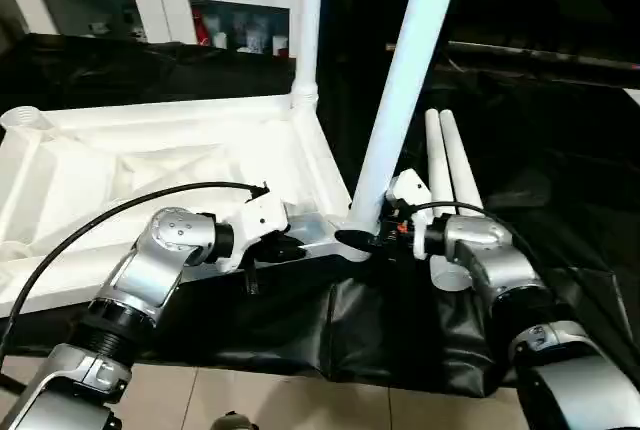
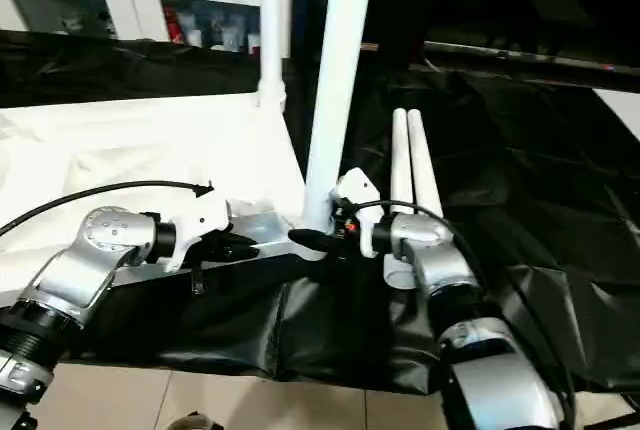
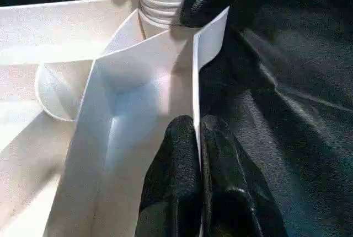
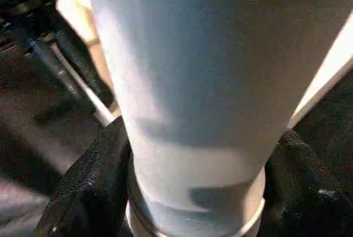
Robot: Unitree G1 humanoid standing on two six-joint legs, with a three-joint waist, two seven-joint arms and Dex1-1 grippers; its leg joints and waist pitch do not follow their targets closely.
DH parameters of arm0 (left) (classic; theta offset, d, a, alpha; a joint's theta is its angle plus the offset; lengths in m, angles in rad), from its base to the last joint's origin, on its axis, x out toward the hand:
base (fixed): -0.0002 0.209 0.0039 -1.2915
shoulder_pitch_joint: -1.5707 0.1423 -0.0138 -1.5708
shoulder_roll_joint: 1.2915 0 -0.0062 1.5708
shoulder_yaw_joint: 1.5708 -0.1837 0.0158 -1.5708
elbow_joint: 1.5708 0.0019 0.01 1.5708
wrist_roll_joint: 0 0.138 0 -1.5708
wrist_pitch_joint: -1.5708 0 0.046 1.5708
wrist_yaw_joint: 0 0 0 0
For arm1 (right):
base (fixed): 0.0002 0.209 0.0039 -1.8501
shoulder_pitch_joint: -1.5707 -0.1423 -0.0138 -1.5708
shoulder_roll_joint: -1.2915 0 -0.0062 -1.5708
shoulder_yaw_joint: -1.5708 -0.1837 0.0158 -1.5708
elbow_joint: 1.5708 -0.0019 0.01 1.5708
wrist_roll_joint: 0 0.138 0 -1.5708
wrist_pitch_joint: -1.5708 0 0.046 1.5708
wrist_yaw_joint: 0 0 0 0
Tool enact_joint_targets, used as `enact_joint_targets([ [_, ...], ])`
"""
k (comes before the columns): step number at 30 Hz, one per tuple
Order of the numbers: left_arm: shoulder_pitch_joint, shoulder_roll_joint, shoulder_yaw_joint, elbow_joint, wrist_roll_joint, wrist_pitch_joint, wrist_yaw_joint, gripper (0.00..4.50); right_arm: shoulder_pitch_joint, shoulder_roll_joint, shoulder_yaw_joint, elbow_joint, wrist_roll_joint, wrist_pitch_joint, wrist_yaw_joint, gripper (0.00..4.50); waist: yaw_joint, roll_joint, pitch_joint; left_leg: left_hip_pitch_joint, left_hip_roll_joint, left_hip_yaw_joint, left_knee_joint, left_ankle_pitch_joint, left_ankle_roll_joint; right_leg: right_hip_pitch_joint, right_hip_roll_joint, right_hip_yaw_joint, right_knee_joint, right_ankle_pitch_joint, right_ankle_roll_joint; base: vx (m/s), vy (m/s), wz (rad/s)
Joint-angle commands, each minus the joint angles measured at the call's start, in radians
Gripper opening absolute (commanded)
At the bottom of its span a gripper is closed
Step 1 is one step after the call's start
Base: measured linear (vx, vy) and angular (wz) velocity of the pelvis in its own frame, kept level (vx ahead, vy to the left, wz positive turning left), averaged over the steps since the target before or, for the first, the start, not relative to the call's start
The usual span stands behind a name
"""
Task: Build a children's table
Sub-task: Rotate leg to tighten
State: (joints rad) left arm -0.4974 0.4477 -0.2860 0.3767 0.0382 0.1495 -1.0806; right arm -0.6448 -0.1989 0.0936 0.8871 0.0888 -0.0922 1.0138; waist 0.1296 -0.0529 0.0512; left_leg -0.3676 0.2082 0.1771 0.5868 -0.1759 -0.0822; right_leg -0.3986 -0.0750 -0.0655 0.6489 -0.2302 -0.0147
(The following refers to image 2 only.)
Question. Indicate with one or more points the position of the white plastic table leg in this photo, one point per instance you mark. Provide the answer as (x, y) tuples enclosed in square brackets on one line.
[(272, 25), (340, 75), (401, 160), (425, 170)]

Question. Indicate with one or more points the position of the black mat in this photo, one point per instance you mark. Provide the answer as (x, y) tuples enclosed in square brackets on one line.
[(500, 175)]

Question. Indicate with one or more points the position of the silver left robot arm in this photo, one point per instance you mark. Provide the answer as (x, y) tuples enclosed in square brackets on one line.
[(100, 240)]

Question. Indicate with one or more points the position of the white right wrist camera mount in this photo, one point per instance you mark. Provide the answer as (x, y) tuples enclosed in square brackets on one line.
[(357, 185)]

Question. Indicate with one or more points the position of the white plastic table top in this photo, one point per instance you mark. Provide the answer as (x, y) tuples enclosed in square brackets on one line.
[(125, 140)]

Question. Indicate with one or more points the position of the dark left robot foot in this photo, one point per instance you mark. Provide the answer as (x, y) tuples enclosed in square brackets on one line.
[(195, 422)]

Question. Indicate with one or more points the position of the dark metal rod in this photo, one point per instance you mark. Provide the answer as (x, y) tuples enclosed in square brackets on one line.
[(525, 57)]

